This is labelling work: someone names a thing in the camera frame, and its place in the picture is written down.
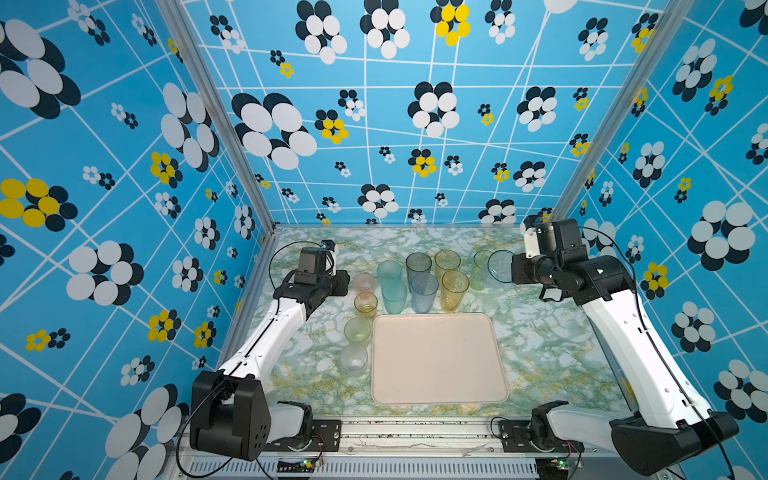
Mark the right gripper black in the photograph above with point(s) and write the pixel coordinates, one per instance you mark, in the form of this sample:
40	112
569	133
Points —
519	262

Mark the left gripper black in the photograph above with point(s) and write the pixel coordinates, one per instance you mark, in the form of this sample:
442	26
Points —
341	279

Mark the short pink dimpled cup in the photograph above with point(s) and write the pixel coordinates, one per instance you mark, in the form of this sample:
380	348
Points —
364	282

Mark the green tall glass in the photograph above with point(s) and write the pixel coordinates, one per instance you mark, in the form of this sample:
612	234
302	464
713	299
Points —
480	277

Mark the yellow tall glass front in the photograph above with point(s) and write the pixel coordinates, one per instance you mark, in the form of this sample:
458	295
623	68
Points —
454	285

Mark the yellow tall glass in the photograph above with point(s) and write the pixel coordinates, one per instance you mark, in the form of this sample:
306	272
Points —
446	260
454	285

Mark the blue clear tall glass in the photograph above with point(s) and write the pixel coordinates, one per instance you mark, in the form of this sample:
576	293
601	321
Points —
500	266

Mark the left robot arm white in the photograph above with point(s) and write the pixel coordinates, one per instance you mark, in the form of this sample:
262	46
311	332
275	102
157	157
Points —
230	415

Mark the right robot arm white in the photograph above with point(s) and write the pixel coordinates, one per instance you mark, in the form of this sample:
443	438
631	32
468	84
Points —
672	421

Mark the pink rectangular tray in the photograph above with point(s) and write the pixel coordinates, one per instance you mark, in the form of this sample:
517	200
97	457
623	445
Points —
435	359

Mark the short yellow cup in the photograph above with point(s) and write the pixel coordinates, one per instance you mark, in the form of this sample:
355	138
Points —
366	305

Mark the teal dimpled tall cup rear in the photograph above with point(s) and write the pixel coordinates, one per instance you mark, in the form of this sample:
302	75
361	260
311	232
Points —
389	271

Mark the teal dimpled tall cup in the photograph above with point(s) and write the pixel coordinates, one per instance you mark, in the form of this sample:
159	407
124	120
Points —
389	271
394	295

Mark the short green cup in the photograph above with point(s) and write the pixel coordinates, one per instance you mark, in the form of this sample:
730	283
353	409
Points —
358	331

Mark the teal dimpled tall cup front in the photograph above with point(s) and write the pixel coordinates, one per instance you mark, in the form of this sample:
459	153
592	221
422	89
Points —
394	295

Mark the short clear dimpled cup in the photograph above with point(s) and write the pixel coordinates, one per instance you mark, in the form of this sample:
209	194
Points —
353	359

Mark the yellow tall glass rear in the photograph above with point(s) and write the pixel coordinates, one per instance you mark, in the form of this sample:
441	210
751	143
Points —
446	260

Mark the grey tall glass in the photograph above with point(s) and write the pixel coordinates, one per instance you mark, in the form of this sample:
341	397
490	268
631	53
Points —
418	262

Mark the blue tall dimpled cup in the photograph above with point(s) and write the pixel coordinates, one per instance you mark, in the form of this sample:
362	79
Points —
424	287

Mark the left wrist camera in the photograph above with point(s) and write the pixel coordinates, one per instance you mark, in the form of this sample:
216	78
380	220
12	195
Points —
331	250

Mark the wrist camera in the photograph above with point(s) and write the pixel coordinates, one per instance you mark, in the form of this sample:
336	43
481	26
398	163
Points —
531	243
331	250

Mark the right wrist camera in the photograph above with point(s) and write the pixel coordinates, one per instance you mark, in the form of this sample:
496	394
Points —
531	243

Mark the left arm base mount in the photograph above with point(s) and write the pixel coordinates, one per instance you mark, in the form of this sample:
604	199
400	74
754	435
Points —
325	436

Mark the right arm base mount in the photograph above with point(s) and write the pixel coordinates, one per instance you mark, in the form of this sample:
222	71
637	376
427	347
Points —
528	435

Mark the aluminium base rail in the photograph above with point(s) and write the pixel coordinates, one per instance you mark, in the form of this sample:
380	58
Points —
421	448

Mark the aluminium corner post right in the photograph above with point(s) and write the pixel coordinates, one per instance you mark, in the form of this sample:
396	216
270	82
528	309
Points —
668	26

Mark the aluminium corner post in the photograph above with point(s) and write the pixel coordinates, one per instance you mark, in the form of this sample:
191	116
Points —
181	30
668	26

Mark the aluminium corner post left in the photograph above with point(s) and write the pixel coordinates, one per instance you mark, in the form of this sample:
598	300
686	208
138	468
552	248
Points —
181	30

